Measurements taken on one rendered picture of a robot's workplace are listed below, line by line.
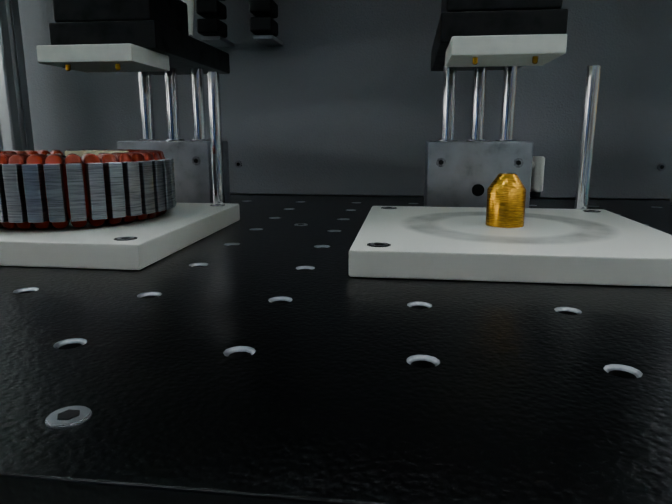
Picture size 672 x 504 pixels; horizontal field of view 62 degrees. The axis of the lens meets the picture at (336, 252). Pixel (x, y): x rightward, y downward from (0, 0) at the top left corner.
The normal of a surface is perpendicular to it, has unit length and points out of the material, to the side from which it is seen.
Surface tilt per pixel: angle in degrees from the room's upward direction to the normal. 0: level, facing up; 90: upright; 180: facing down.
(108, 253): 90
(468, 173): 90
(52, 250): 90
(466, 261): 90
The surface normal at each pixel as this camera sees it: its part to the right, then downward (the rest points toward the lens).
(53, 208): 0.26, 0.20
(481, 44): -0.13, 0.20
